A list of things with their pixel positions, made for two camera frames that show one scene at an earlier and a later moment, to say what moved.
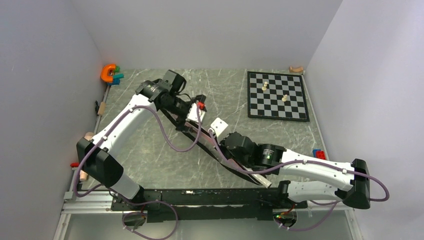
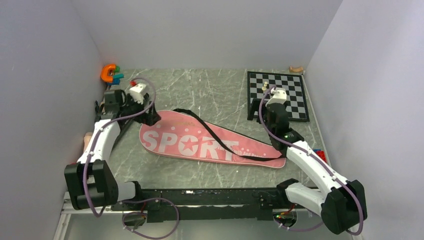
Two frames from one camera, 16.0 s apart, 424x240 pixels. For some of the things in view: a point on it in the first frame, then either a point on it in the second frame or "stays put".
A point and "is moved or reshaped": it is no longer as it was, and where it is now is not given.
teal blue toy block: [116, 78] stays put
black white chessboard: [277, 96] stays put
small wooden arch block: [296, 70] stays put
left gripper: [182, 119] to [150, 118]
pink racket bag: [202, 138] is moved or reshaped
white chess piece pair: [264, 87] stays put
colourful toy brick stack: [319, 154] stays put
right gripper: [222, 144] to [267, 108]
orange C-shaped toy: [104, 72] stays put
